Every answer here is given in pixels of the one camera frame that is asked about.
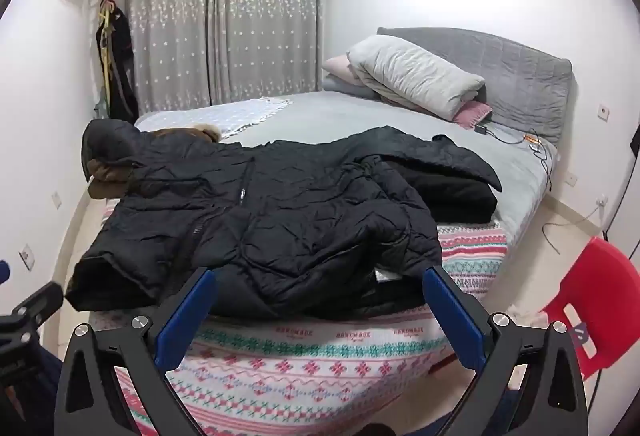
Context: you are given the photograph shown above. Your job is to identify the dusty pink velvet pillow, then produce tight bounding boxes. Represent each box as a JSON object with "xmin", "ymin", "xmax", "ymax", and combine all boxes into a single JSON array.
[{"xmin": 452, "ymin": 100, "xmax": 494, "ymax": 126}]

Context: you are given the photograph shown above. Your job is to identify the black quilted fleece jacket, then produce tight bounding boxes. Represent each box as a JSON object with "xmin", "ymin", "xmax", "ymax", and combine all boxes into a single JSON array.
[{"xmin": 352, "ymin": 126, "xmax": 503, "ymax": 225}]

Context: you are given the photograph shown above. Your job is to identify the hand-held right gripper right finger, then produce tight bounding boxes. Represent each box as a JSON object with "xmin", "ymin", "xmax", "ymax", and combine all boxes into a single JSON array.
[{"xmin": 422, "ymin": 266, "xmax": 590, "ymax": 436}]

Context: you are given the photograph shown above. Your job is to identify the black charging cable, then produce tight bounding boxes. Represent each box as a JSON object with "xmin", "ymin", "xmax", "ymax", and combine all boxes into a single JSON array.
[{"xmin": 487, "ymin": 128, "xmax": 557, "ymax": 193}]

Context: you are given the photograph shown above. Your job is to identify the hanging dark clothes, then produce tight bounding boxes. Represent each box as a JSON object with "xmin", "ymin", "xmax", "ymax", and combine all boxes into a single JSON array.
[{"xmin": 94, "ymin": 0, "xmax": 140, "ymax": 122}]

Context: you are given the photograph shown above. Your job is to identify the large grey pillow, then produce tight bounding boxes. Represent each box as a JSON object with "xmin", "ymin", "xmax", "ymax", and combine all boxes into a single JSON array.
[{"xmin": 346, "ymin": 35, "xmax": 486, "ymax": 121}]

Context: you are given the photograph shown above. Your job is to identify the thin black pole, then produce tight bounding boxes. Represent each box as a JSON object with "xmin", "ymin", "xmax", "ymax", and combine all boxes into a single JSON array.
[{"xmin": 602, "ymin": 121, "xmax": 640, "ymax": 267}]

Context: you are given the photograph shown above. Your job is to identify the white floor cable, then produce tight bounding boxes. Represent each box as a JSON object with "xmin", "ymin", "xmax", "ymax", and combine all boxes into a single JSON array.
[{"xmin": 542, "ymin": 203, "xmax": 609, "ymax": 257}]

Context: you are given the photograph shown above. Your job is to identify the brown fur-trimmed coat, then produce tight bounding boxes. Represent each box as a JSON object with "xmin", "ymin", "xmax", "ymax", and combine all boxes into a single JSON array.
[{"xmin": 86, "ymin": 123, "xmax": 223, "ymax": 200}]

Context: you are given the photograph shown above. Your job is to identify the grey-blue pillow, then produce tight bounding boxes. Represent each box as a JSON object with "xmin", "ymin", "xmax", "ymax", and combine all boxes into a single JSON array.
[{"xmin": 322, "ymin": 75, "xmax": 382, "ymax": 100}]

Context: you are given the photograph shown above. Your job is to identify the black puffer jacket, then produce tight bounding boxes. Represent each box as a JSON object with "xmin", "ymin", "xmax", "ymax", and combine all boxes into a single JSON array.
[{"xmin": 65, "ymin": 119, "xmax": 444, "ymax": 320}]

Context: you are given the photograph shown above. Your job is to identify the pale pink pillow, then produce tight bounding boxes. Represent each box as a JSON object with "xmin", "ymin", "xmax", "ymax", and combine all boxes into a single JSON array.
[{"xmin": 322, "ymin": 55, "xmax": 359, "ymax": 82}]

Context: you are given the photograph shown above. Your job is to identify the grey quilted headboard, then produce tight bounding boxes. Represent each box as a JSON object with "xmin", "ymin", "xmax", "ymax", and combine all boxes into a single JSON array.
[{"xmin": 377, "ymin": 26, "xmax": 574, "ymax": 148}]

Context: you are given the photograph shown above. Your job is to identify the white floral cloth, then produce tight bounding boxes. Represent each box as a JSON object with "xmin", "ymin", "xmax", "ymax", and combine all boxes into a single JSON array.
[{"xmin": 509, "ymin": 305, "xmax": 552, "ymax": 333}]

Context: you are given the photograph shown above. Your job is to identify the grey slotted plastic part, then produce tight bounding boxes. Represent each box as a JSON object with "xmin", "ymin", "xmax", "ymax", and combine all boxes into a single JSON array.
[{"xmin": 569, "ymin": 320, "xmax": 589, "ymax": 348}]

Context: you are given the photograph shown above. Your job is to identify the striped patterned blanket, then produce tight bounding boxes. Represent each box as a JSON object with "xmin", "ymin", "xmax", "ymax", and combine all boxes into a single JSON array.
[{"xmin": 90, "ymin": 216, "xmax": 509, "ymax": 436}]

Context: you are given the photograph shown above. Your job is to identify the red plastic chair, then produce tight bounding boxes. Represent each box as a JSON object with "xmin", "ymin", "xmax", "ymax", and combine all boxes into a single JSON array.
[{"xmin": 542, "ymin": 236, "xmax": 640, "ymax": 383}]

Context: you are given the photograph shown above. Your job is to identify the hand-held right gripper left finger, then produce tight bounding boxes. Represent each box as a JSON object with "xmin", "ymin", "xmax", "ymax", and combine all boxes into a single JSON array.
[{"xmin": 54, "ymin": 266, "xmax": 219, "ymax": 436}]

